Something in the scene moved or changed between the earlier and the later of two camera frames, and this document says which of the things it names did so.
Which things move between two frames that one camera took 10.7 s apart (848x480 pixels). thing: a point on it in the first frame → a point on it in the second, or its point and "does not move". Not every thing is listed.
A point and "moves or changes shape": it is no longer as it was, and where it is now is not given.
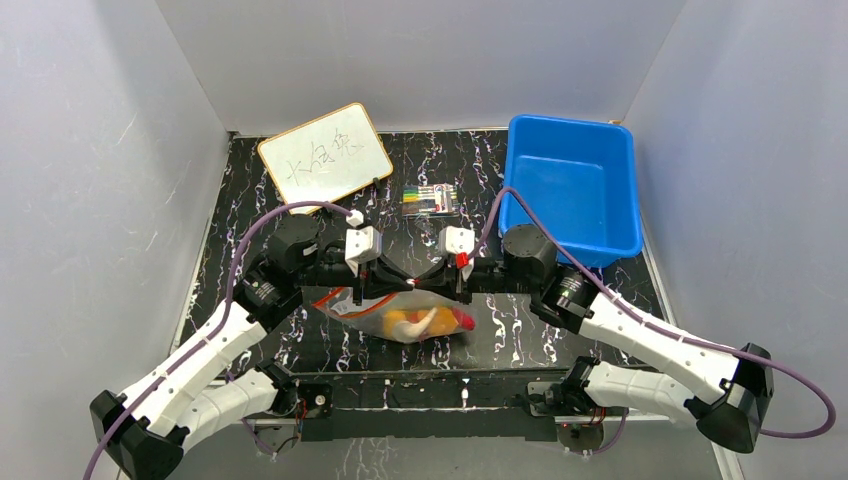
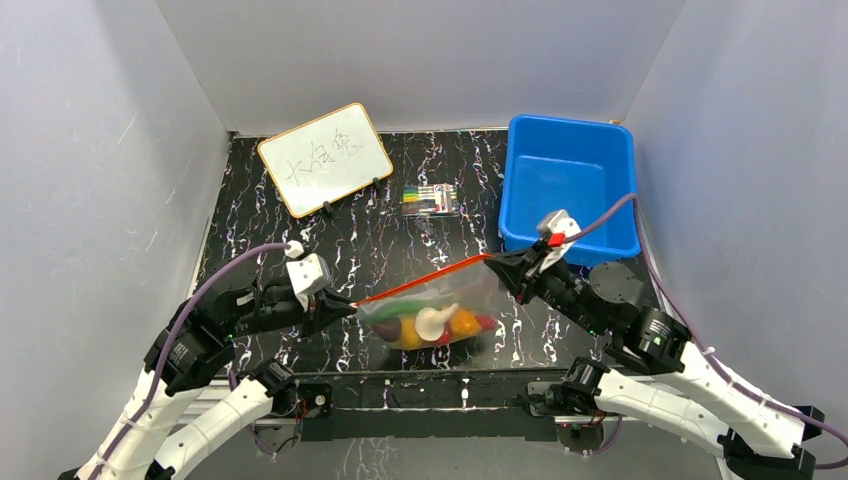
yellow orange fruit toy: (391, 318) → (408, 336)
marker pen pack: (430, 200) does not move
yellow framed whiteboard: (325, 156) does not move
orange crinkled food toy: (443, 322) → (464, 322)
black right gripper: (457, 278) → (530, 274)
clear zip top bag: (408, 315) moves or changes shape
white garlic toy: (408, 331) → (429, 322)
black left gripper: (378, 286) → (329, 308)
